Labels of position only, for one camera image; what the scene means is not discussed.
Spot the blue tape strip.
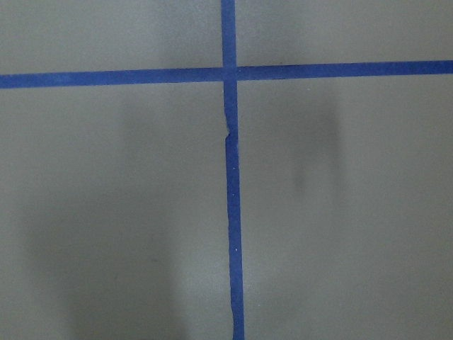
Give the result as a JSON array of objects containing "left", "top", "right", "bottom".
[
  {"left": 224, "top": 132, "right": 246, "bottom": 340},
  {"left": 0, "top": 60, "right": 453, "bottom": 89},
  {"left": 219, "top": 0, "right": 239, "bottom": 140}
]

